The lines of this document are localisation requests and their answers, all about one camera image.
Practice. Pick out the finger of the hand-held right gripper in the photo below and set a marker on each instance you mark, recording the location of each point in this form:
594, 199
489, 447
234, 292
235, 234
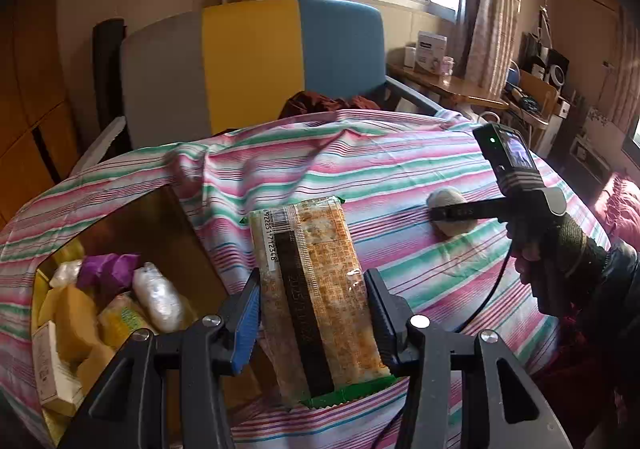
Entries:
470, 211

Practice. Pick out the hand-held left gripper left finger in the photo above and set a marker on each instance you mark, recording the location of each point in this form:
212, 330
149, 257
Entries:
247, 329

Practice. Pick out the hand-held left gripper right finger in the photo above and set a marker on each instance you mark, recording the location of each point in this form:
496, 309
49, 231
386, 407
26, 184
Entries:
382, 319

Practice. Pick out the orange snack packet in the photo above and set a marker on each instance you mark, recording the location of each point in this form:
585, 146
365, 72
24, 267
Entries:
320, 279

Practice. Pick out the gold tin box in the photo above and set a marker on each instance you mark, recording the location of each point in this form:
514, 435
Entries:
165, 239

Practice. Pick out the green white small box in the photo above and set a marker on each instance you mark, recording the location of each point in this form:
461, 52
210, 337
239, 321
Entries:
122, 324

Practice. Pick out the purple plastic bag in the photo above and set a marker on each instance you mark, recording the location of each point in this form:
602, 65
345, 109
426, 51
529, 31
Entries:
107, 266

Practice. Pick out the white cardboard box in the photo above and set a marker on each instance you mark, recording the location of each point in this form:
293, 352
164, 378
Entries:
50, 369

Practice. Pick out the person's right forearm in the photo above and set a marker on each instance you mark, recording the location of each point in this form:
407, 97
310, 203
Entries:
620, 289

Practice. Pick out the person's right hand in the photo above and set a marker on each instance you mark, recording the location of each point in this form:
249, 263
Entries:
575, 244

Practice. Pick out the cluttered shelf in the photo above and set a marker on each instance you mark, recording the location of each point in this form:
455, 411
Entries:
542, 94

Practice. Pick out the wooden desk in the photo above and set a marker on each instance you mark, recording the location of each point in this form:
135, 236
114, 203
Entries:
450, 89

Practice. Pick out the striped bedsheet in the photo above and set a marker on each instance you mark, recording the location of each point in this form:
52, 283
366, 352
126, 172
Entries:
375, 169

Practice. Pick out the small white cup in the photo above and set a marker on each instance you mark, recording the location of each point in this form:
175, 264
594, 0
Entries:
447, 66

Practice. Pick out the pink quilt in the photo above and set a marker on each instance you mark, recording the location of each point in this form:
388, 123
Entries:
625, 209

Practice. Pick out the white printed box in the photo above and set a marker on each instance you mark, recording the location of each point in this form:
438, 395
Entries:
430, 51

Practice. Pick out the striped brown curtain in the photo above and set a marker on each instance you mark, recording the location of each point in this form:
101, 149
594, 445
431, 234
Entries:
492, 14

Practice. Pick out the dark red cloth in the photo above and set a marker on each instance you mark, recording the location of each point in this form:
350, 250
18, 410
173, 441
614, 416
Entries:
325, 104

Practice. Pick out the red garment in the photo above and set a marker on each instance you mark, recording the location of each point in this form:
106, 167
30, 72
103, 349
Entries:
565, 369

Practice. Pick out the grey yellow blue headboard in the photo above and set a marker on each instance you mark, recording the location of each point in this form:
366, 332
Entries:
250, 64

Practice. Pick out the black rolled mat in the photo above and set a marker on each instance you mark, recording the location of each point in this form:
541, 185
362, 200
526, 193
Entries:
107, 79

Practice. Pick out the wooden wardrobe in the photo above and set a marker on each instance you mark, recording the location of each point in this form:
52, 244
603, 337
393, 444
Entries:
35, 104

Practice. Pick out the grey bed rail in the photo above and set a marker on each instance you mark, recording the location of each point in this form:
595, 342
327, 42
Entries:
415, 99

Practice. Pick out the white bed rail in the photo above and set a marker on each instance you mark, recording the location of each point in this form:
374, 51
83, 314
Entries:
100, 139

